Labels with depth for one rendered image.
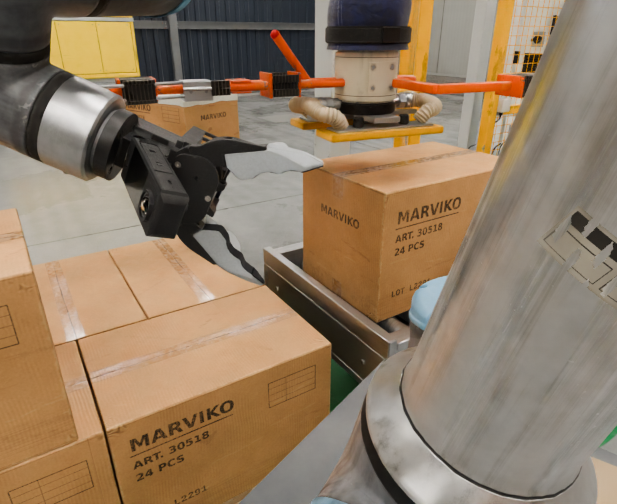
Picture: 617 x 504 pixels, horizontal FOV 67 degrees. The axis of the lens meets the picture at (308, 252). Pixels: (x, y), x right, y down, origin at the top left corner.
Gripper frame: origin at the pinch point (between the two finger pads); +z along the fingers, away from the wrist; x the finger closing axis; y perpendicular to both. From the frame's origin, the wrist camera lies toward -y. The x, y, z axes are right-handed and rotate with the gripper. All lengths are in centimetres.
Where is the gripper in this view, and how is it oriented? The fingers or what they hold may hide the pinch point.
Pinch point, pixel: (293, 232)
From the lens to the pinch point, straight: 47.8
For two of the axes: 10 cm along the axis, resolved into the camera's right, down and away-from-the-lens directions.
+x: -4.2, 7.9, 4.4
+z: 9.0, 3.9, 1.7
